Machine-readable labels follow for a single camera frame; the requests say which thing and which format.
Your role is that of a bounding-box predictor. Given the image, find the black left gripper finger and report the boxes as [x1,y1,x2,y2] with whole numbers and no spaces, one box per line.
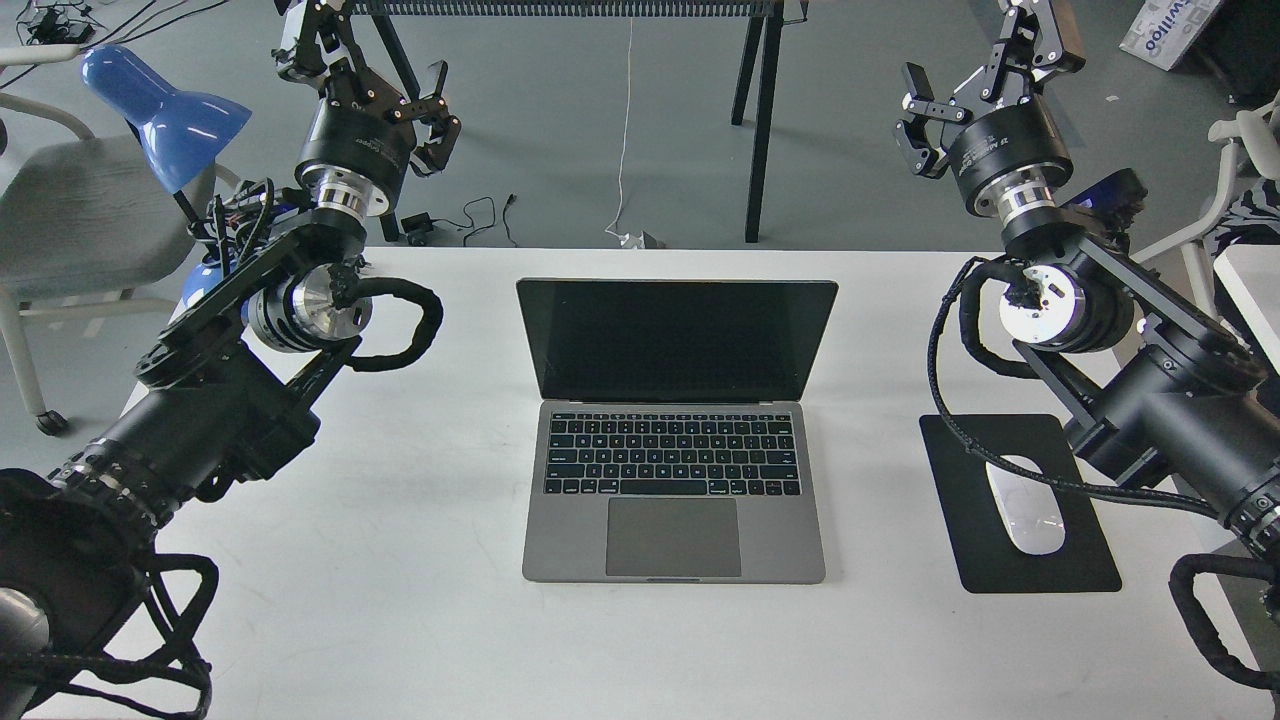
[404,60,462,178]
[273,1,372,96]

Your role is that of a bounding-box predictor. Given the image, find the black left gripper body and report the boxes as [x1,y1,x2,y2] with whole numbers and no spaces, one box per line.
[294,70,417,217]

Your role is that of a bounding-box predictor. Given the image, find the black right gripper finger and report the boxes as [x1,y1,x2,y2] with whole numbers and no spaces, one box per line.
[893,61,973,179]
[986,1,1087,101]

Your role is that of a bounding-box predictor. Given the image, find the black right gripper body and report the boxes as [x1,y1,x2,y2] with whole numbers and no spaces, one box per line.
[940,61,1074,217]

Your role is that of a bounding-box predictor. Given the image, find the grey laptop computer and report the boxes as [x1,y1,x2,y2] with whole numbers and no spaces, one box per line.
[516,278,838,584]

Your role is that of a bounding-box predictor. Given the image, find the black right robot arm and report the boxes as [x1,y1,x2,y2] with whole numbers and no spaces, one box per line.
[893,1,1279,693]

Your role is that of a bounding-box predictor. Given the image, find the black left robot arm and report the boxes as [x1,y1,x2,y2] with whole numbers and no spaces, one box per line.
[3,1,461,719]

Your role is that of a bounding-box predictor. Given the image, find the white cardboard box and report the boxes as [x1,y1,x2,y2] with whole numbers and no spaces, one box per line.
[1117,1,1225,70]

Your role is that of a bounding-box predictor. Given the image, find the blue desk lamp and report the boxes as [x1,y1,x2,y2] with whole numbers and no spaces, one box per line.
[81,44,252,311]

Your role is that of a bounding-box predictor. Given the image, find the white power plug on floor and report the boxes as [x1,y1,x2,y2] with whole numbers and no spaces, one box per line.
[618,232,667,250]

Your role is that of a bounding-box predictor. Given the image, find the white office chair right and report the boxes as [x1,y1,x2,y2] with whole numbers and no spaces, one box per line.
[1132,96,1279,320]

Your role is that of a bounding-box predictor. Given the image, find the white side table corner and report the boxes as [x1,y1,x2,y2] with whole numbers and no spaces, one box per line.
[1213,243,1279,369]

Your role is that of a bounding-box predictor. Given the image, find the grey office chair left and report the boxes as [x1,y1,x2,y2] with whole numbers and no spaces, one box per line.
[1,45,219,436]

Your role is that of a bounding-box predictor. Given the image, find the white computer mouse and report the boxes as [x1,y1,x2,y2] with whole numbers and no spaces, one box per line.
[986,462,1066,556]

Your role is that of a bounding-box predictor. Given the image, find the black mouse pad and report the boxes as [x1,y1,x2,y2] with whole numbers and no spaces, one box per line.
[919,414,1123,594]

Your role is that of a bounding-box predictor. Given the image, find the white hanging cable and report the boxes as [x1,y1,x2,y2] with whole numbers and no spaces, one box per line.
[603,18,637,241]

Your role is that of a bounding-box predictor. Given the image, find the black table frame background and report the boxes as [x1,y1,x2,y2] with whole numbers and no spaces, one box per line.
[340,1,787,243]

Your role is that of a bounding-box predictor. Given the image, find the black cables on floor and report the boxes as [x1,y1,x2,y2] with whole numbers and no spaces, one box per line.
[0,0,236,63]

